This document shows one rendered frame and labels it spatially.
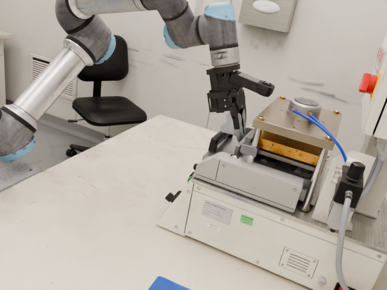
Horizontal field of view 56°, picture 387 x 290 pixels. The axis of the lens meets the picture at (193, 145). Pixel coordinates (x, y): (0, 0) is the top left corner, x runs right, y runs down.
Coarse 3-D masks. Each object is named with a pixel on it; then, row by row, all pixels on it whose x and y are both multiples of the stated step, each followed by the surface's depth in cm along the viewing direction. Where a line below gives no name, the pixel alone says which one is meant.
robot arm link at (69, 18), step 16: (64, 0) 102; (80, 0) 100; (96, 0) 96; (112, 0) 93; (128, 0) 90; (144, 0) 87; (160, 0) 85; (176, 0) 86; (64, 16) 106; (80, 16) 105; (176, 16) 88
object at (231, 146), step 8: (224, 144) 101; (232, 144) 102; (240, 144) 93; (208, 152) 95; (216, 152) 96; (232, 152) 97; (240, 152) 95; (320, 176) 93; (320, 184) 89; (304, 192) 84; (312, 200) 84
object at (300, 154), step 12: (264, 132) 90; (264, 144) 86; (276, 144) 84; (288, 144) 85; (300, 144) 86; (276, 156) 85; (288, 156) 84; (300, 156) 82; (312, 156) 82; (312, 168) 83
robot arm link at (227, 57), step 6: (228, 48) 90; (234, 48) 90; (210, 54) 93; (216, 54) 91; (222, 54) 90; (228, 54) 90; (234, 54) 91; (216, 60) 91; (222, 60) 90; (228, 60) 90; (234, 60) 91; (216, 66) 93; (222, 66) 92
